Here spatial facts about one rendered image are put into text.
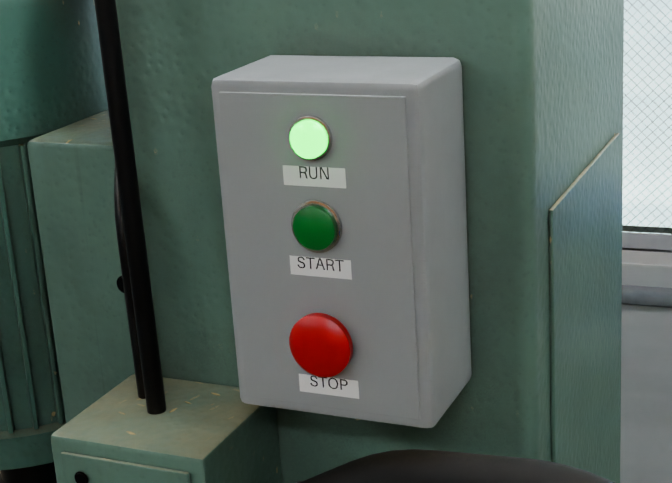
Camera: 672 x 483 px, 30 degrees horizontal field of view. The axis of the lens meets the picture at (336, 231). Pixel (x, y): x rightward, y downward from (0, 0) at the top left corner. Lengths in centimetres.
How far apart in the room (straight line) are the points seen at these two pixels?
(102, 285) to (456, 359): 25
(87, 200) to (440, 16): 26
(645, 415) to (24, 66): 166
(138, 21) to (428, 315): 22
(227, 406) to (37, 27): 26
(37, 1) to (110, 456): 29
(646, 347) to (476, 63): 166
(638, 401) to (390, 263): 173
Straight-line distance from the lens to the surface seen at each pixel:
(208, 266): 66
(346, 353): 56
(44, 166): 75
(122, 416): 66
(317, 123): 54
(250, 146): 56
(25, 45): 77
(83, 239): 75
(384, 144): 53
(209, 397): 67
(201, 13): 63
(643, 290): 217
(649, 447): 229
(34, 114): 78
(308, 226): 55
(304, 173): 55
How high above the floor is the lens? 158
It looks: 18 degrees down
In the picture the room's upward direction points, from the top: 4 degrees counter-clockwise
